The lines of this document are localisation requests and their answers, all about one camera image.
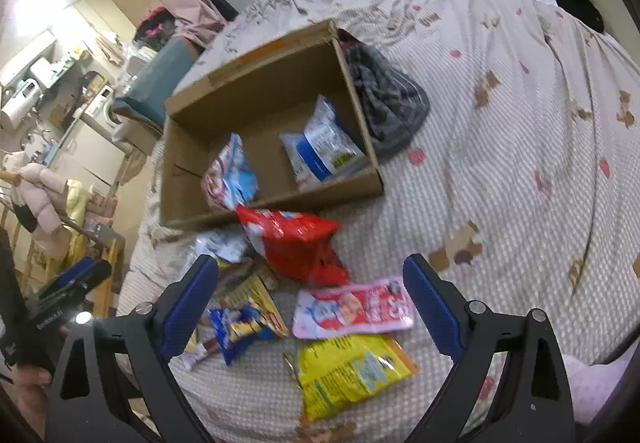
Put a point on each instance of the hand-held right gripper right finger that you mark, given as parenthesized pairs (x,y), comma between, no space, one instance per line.
(431,308)

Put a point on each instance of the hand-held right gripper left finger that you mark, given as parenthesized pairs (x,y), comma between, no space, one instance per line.
(190,308)

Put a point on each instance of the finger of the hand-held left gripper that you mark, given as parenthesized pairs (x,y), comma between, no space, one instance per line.
(80,273)

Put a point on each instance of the white snack packet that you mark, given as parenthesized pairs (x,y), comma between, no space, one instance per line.
(220,243)

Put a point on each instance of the cardboard box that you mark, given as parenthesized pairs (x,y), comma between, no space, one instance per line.
(260,93)

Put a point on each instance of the person's left hand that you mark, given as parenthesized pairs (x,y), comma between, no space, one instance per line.
(32,385)

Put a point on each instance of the wooden chair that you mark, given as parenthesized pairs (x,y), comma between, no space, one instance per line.
(107,273)

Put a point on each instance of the small white stick packet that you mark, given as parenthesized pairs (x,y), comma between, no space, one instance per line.
(197,354)

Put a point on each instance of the small blue snack packet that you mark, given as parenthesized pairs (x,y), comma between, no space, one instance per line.
(240,328)

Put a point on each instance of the yellow garment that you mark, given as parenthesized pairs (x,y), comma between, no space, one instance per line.
(77,203)

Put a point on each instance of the yellow striped snack packet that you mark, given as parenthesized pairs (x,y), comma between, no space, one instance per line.
(261,295)

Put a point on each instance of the pink snack packet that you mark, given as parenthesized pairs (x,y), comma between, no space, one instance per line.
(350,308)

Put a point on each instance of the pink puffer jacket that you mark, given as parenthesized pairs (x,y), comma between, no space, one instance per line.
(40,193)

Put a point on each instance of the yellow snack bag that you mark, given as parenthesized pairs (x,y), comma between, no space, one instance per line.
(345,373)

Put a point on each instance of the wooden pole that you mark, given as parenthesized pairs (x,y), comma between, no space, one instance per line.
(10,176)

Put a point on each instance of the red white blue snack bag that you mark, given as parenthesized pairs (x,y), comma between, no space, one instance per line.
(230,178)

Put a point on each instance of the white washing machine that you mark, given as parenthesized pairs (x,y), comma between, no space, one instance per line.
(102,109)

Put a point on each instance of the white kitchen appliance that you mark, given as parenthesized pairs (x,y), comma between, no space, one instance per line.
(20,103)

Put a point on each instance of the pink cloth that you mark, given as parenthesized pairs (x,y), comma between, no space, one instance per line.
(595,383)

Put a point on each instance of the printed blanket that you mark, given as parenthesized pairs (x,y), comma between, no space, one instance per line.
(500,123)

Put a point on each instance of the blue and white snack bag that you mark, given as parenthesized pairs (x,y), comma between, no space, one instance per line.
(322,143)

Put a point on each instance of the teal cushion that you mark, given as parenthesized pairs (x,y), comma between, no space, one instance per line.
(155,78)

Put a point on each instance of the grey striped cloth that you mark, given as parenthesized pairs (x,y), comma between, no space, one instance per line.
(390,98)

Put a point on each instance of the black and pink bag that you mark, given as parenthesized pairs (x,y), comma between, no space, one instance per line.
(155,25)

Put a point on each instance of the black cloth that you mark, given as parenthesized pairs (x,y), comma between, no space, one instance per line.
(575,3)

